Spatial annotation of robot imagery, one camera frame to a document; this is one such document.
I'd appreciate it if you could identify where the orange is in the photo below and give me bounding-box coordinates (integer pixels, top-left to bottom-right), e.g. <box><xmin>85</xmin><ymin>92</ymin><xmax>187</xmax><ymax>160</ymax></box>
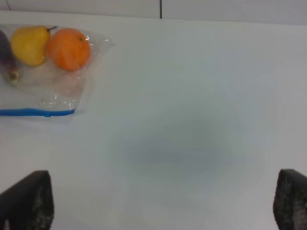
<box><xmin>47</xmin><ymin>28</ymin><xmax>91</xmax><ymax>71</ymax></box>

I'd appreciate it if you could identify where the yellow pear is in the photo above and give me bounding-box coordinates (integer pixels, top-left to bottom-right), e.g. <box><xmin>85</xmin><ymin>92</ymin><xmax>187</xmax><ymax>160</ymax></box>
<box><xmin>11</xmin><ymin>26</ymin><xmax>57</xmax><ymax>66</ymax></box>

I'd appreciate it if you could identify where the purple eggplant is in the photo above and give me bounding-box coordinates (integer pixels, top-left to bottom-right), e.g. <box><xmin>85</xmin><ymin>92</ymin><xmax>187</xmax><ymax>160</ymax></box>
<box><xmin>0</xmin><ymin>30</ymin><xmax>20</xmax><ymax>85</ymax></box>

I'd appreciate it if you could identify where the clear zip bag blue strip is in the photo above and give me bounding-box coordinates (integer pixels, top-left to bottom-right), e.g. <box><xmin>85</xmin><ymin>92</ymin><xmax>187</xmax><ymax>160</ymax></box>
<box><xmin>0</xmin><ymin>24</ymin><xmax>113</xmax><ymax>117</ymax></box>

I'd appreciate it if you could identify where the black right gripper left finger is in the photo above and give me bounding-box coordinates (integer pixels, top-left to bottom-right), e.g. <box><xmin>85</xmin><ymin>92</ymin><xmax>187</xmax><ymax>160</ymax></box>
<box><xmin>0</xmin><ymin>171</ymin><xmax>54</xmax><ymax>230</ymax></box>

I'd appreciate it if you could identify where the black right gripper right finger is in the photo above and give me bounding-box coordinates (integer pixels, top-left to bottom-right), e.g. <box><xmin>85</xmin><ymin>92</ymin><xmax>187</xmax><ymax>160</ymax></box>
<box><xmin>273</xmin><ymin>169</ymin><xmax>307</xmax><ymax>230</ymax></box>

